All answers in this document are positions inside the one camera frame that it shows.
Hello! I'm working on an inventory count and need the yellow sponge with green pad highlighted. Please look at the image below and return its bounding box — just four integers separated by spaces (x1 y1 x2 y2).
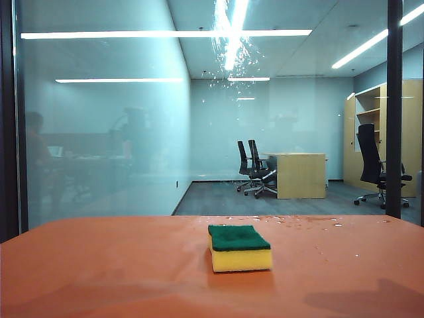
207 225 274 273

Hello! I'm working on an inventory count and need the light wooden office desk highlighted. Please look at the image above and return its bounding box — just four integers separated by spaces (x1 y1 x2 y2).
263 152 329 199

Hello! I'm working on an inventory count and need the tall-backed black office chair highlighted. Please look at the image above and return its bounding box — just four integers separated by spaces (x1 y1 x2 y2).
353 123 413 209

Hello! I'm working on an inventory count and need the diagonal ceiling light strip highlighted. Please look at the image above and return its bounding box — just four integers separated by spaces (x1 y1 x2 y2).
332 3 424 70

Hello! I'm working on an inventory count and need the black vertical glass frame post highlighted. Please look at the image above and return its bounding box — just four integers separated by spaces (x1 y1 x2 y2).
386 0 403 219

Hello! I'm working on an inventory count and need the dark window frame edge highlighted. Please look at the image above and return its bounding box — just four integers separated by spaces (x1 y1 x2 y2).
0 0 30 244

